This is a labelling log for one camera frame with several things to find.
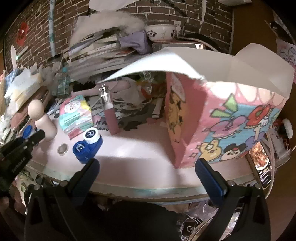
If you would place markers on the cartoon bear picture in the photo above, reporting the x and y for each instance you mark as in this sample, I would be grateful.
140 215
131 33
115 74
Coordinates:
288 55

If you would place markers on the thick book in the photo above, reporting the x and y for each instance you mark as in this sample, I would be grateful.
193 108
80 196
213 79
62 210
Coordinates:
175 45

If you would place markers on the purple cloth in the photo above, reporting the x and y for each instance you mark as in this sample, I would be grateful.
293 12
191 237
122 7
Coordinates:
136 41

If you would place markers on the pink bottle with silver cap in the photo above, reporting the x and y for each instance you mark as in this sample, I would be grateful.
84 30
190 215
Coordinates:
112 120

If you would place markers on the blue contact lens case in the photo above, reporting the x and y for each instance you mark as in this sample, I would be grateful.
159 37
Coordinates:
86 150

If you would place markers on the light blue patterned pole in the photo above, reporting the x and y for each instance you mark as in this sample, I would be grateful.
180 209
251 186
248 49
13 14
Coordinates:
52 27

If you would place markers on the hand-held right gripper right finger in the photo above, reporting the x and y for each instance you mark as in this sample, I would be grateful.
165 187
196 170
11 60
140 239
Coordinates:
210 183

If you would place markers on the white pointed plastic piece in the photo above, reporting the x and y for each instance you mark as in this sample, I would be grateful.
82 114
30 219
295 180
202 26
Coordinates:
13 56

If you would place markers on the dark food-print packet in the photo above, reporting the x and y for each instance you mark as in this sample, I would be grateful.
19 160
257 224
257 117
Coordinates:
261 162

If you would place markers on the stack of books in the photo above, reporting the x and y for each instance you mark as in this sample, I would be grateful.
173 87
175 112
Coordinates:
99 51

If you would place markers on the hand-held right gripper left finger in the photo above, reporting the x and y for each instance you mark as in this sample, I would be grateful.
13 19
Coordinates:
87 177

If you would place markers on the white paper strip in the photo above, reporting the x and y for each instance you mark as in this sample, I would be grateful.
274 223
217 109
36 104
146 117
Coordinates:
204 9

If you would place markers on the white wall paper sheet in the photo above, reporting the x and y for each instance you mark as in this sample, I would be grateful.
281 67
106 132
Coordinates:
111 4

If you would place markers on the white paper package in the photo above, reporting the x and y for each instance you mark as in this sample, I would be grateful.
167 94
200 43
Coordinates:
23 85

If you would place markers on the white fluffy ball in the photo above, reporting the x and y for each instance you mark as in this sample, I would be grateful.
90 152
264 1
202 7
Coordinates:
287 127

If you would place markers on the white wall outlet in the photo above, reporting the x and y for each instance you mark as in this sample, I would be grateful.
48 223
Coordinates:
177 24

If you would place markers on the small silver round disc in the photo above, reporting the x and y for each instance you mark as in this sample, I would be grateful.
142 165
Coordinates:
63 149

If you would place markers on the clear bottle teal cap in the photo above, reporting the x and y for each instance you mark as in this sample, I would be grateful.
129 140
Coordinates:
61 84

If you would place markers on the pile of plastic wrappers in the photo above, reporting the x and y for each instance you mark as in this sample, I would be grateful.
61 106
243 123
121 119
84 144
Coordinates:
151 87

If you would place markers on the red wall sticker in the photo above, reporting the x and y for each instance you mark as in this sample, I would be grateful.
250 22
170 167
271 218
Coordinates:
23 33

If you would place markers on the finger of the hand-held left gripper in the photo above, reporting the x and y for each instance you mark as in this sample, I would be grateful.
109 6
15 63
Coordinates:
34 139

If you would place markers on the white panda bowl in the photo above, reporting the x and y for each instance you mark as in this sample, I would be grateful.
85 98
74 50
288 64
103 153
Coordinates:
161 32

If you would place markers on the pastel tissue pack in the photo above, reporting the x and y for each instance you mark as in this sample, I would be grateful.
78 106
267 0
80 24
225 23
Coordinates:
74 113

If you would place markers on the blue checked cloth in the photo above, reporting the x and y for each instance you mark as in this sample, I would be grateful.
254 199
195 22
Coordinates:
11 75

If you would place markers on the wooden peg doll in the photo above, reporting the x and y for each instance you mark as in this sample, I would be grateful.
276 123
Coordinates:
45 126

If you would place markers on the pink cartoon paper box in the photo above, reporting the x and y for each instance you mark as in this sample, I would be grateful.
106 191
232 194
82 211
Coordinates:
219 129

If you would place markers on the white pen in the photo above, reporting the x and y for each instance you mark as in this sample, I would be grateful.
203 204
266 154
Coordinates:
53 110

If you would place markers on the blue plastic item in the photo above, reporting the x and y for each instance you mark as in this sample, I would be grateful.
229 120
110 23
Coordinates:
27 131

